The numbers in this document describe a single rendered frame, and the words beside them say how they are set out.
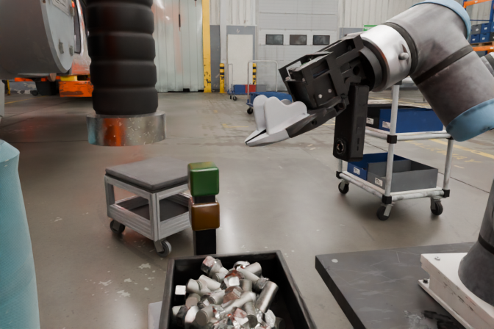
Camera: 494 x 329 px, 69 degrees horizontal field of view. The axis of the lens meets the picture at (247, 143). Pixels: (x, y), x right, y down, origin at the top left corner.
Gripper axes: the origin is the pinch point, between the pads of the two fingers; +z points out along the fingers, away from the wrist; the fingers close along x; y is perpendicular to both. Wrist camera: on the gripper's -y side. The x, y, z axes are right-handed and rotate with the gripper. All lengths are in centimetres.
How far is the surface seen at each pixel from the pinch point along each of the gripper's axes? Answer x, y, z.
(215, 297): 14.6, -6.1, 14.2
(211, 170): -0.4, -0.1, 7.1
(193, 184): -0.6, -0.8, 10.1
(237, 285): 13.6, -7.2, 11.8
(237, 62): -1072, -127, -350
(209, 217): -0.4, -6.1, 10.4
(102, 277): -92, -51, 53
